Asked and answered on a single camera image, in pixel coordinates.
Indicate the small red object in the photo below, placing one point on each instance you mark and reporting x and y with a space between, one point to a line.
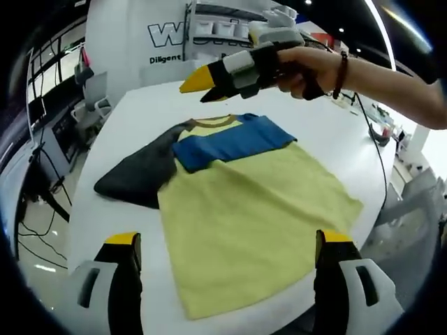
386 130

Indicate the metal shelf rack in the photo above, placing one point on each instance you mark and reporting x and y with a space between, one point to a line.
216 21

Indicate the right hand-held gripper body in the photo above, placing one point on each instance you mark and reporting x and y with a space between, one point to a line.
279 29

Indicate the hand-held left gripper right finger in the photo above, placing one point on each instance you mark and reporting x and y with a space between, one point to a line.
349 314

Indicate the black laptop stand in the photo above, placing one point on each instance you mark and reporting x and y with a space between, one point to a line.
52 185

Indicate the grey mesh office chair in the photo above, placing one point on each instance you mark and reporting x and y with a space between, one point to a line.
412 213

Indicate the black curved object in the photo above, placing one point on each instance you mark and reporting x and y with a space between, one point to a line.
379 138

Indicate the yellow blue grey garment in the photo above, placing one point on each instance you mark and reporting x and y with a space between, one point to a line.
255 216

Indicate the white ceiling light strip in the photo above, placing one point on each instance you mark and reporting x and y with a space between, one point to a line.
384 31

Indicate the person's right hand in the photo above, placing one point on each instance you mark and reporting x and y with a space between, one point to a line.
311 64

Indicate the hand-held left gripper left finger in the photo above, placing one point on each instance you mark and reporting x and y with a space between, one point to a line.
94 314

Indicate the white storage bin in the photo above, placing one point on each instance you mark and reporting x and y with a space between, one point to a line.
241 29
221 28
202 28

